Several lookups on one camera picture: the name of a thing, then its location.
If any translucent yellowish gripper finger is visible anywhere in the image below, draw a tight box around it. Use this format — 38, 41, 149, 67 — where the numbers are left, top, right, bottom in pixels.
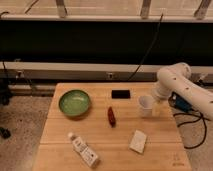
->
152, 102, 162, 117

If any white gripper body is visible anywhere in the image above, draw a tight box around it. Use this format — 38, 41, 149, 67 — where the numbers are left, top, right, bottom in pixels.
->
151, 83, 168, 102

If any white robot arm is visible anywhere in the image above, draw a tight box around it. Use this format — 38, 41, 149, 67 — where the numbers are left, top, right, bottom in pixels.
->
151, 63, 213, 119

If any green ceramic bowl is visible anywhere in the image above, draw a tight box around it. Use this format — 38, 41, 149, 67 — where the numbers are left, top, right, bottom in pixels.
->
58, 89, 91, 117

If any blue box on floor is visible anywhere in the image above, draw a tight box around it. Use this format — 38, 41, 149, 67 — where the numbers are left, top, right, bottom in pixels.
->
171, 93, 192, 112

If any black rectangular block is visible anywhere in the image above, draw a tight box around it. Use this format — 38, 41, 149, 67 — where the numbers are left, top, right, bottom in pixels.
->
111, 90, 130, 99

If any white rectangular sponge block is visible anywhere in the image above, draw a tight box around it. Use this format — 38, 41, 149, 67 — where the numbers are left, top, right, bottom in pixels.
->
129, 130, 147, 154

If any dark red small object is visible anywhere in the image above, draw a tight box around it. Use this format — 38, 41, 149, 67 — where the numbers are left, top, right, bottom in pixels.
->
108, 107, 116, 127

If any white tube with label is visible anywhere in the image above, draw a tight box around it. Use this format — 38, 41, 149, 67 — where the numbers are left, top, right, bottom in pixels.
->
68, 132, 99, 168

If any black object at left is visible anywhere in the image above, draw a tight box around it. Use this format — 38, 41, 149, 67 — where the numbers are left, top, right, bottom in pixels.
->
0, 79, 11, 139

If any black cable on floor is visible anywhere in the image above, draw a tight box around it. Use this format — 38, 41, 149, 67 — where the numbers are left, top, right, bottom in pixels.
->
173, 111, 208, 150

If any black cable on wall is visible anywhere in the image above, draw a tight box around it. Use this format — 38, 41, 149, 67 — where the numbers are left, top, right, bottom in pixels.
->
127, 13, 164, 82

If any grey wall rail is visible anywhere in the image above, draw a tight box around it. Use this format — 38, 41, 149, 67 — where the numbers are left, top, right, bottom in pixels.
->
0, 61, 213, 83

